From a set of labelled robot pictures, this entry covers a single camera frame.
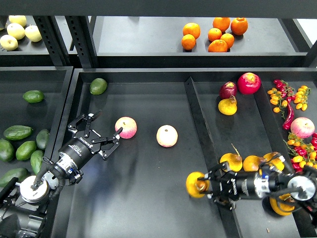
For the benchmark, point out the upper cherry tomato bunch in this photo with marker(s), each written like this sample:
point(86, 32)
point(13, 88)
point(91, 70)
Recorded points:
point(283, 95)

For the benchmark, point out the black centre tray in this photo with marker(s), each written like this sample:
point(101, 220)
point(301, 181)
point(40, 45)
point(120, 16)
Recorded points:
point(139, 192)

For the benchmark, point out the yellow pear right tray middle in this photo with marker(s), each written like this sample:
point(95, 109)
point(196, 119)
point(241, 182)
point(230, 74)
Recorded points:
point(252, 163)

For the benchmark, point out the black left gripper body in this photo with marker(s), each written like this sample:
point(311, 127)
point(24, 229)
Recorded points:
point(79, 149)

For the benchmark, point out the orange back centre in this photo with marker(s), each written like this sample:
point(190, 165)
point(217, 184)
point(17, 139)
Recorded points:
point(214, 34)

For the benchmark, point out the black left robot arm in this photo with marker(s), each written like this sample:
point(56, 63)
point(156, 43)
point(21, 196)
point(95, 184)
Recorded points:
point(24, 206)

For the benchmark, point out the orange back right lower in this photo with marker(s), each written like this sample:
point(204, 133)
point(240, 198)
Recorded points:
point(228, 39)

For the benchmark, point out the cherry tomato bunch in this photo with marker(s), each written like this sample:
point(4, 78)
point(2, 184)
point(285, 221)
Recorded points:
point(302, 153)
point(283, 95)

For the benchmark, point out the yellow pear right tray left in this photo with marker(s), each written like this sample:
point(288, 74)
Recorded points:
point(234, 160)

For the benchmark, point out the orange back left lower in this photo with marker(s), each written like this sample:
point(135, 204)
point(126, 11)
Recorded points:
point(188, 42)

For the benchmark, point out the pink apple left centre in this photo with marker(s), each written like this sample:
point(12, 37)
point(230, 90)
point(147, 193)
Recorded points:
point(129, 127)

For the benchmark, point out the dark avocado by tray wall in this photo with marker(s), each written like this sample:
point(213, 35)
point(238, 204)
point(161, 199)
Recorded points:
point(42, 139)

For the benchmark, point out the green avocado tray corner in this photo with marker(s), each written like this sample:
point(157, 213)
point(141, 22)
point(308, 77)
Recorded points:
point(98, 86)

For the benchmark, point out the red chili pepper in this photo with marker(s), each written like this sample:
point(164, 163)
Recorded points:
point(289, 118)

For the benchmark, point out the yellow pear right tray bottom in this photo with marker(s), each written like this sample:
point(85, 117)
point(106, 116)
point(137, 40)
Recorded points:
point(283, 205)

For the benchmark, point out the orange back front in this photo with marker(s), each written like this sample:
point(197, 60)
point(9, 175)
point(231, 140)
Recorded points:
point(218, 46)

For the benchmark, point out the black metal shelf frame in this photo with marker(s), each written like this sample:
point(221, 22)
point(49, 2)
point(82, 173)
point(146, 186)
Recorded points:
point(148, 33)

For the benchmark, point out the dark avocado left edge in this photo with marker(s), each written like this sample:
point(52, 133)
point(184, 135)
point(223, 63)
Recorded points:
point(7, 151)

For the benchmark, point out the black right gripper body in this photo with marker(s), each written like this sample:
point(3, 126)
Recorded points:
point(235, 186)

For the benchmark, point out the pink apple far right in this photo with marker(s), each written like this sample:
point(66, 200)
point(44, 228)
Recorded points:
point(302, 127)

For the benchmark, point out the pale yellow pear middle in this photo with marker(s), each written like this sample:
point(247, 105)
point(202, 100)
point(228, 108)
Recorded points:
point(16, 30)

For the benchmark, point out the pale yellow pear right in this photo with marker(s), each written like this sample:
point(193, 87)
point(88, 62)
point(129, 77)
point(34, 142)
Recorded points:
point(32, 33)

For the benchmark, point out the green avocado left tray top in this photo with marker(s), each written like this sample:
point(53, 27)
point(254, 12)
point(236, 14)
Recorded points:
point(33, 96)

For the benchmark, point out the black tray divider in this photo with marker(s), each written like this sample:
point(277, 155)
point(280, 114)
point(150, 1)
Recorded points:
point(228, 217)

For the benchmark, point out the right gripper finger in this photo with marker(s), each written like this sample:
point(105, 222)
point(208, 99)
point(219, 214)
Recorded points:
point(221, 196)
point(214, 172)

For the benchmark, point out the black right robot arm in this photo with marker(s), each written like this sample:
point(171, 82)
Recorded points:
point(298, 190)

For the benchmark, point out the bright red apple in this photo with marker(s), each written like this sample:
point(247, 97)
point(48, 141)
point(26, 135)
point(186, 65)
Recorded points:
point(249, 83)

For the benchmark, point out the pale yellow pear front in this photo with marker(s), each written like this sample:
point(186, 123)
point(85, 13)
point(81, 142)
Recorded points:
point(8, 42)

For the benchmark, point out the yellow pear tray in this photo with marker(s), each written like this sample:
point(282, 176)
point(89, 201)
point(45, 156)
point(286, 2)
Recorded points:
point(234, 160)
point(252, 163)
point(273, 159)
point(283, 205)

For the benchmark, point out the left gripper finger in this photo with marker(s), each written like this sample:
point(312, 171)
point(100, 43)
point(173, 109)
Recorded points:
point(83, 121)
point(104, 146)

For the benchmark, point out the pale pink apple centre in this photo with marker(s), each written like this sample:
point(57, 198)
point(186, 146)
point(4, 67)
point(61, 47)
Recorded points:
point(167, 136)

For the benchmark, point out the dark red apple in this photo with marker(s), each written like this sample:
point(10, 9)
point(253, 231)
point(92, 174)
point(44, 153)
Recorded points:
point(227, 90)

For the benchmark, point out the dark avocado bottom left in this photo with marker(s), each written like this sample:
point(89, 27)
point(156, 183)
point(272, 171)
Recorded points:
point(20, 173)

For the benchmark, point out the lower cherry tomato bunch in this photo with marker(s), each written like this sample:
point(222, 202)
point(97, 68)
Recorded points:
point(302, 153)

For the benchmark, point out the pale yellow pear top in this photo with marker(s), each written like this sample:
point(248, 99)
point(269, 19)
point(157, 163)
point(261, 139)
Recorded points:
point(19, 19)

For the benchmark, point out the pale yellow pear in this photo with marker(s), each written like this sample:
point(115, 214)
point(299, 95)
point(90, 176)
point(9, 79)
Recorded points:
point(19, 19)
point(8, 42)
point(16, 30)
point(32, 33)

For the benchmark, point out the dark green long avocado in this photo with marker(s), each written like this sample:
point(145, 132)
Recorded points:
point(17, 132)

